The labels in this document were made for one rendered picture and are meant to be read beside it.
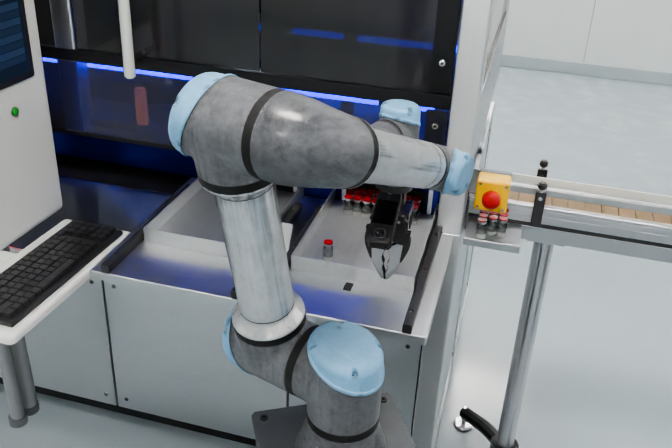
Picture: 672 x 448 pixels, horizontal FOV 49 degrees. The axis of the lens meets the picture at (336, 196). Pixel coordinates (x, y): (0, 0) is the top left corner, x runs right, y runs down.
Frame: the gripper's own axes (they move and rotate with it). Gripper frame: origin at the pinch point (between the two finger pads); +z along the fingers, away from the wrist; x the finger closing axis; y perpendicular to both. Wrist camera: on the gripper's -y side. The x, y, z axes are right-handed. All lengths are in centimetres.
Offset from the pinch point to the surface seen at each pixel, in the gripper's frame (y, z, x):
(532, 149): 311, 87, -32
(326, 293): -5.1, 3.5, 10.5
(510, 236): 31.3, 3.0, -23.5
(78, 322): 28, 52, 94
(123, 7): 19, -43, 65
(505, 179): 28.8, -12.1, -20.3
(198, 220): 13.5, 3.0, 47.0
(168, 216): 12, 2, 54
